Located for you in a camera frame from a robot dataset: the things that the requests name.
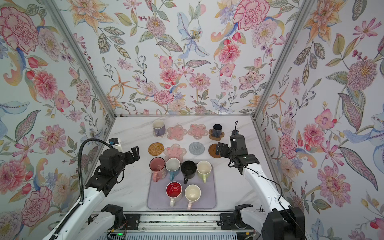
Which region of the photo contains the round wooden coaster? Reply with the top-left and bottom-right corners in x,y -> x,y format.
209,144 -> 221,159

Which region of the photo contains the small dark navy mug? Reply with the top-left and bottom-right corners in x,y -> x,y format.
212,124 -> 223,138

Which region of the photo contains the brown paw print coaster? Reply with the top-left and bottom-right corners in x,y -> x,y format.
209,129 -> 225,141

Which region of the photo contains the round woven cork coaster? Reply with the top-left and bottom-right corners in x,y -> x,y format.
148,142 -> 165,156

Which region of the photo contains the white mug green handle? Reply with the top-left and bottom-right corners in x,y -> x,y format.
197,161 -> 213,184

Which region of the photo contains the round blue woven coaster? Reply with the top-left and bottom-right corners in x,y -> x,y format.
189,142 -> 205,156

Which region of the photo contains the pink flower coaster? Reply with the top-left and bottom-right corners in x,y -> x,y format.
164,144 -> 187,163
167,125 -> 188,141
188,124 -> 209,140

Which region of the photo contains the black mug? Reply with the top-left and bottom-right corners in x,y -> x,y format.
181,161 -> 197,185

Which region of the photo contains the white mug grey handle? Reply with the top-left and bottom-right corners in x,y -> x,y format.
152,120 -> 166,136

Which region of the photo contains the cream mug pink handle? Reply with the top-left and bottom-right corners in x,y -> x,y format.
185,185 -> 202,210

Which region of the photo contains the red interior white mug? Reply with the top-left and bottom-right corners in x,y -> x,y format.
166,182 -> 183,207

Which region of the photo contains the round beige patterned coaster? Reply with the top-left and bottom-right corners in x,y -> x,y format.
153,133 -> 167,138

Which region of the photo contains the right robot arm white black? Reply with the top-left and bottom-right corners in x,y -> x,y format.
216,129 -> 306,240

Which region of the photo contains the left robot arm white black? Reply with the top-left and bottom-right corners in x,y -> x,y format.
45,138 -> 140,240

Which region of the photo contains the grey rectangular tray mat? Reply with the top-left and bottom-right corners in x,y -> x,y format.
147,158 -> 217,210

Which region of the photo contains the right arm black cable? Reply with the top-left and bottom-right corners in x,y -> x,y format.
233,120 -> 307,240

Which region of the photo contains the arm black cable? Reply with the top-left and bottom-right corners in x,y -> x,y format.
47,137 -> 113,240
233,120 -> 307,240

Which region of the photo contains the white mug blue handle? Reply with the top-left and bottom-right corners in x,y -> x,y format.
166,158 -> 181,182

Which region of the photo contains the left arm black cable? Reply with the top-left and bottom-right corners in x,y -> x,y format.
47,137 -> 113,240

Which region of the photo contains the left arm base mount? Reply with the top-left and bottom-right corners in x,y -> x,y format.
101,204 -> 141,231

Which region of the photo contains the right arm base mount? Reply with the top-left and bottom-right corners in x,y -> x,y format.
217,204 -> 258,230

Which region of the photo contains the aluminium front rail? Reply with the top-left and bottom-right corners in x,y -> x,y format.
116,212 -> 229,232

